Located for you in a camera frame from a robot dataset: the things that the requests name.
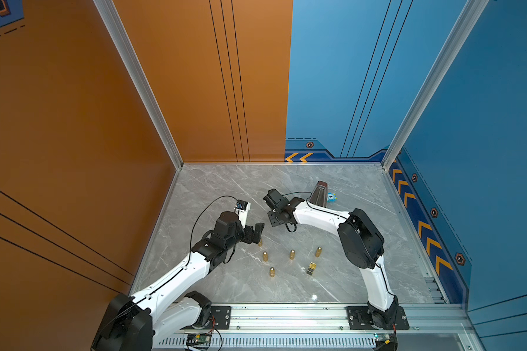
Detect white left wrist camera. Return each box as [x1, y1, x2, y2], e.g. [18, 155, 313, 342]
[234, 200, 250, 228]

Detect dark red wooden metronome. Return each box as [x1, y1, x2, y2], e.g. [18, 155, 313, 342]
[308, 181, 329, 208]

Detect green circuit board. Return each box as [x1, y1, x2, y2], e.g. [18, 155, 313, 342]
[185, 333, 212, 350]
[373, 333, 398, 351]

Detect aluminium corner post right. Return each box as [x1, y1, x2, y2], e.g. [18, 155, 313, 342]
[381, 0, 488, 171]

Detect aluminium corner post left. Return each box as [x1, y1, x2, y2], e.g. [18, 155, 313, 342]
[93, 0, 184, 171]

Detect aluminium corner post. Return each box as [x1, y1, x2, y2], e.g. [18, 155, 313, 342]
[93, 0, 184, 171]
[381, 0, 488, 171]

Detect blue owl number block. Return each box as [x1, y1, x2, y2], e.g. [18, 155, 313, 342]
[327, 193, 337, 203]

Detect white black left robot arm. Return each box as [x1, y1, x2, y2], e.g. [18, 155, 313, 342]
[91, 210, 265, 350]

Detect green circuit board left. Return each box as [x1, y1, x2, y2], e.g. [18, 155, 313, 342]
[185, 333, 212, 350]

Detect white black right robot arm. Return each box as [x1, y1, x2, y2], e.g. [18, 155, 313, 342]
[263, 190, 399, 330]

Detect black gold square lipstick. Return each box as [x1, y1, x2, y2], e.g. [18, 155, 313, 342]
[307, 262, 316, 276]

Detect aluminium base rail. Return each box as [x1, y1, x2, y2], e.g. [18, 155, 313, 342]
[213, 303, 474, 333]

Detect green circuit board right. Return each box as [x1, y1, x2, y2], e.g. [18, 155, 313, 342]
[373, 333, 398, 351]

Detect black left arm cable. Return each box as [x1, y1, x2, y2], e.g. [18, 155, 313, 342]
[185, 195, 239, 269]

